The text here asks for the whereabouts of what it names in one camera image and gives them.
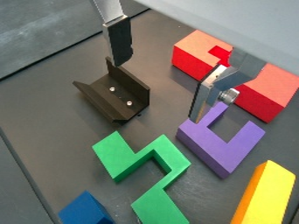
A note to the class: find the blue U-shaped block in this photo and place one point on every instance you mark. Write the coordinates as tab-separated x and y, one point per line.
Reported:
84	211

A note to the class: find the purple U-shaped block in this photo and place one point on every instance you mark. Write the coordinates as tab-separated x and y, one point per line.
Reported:
220	155

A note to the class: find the yellow long block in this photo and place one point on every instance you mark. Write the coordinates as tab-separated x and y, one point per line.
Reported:
265	197

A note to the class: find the green zigzag block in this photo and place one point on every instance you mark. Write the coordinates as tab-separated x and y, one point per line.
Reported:
153	168

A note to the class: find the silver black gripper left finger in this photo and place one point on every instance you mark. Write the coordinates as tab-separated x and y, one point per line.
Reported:
116	28

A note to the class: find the black angle fixture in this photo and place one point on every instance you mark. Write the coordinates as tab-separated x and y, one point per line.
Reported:
119	95

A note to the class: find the red slotted board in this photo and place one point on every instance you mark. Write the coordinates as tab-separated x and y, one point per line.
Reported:
263	96

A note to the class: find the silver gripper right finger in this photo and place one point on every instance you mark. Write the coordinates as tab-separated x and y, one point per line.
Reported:
216	88

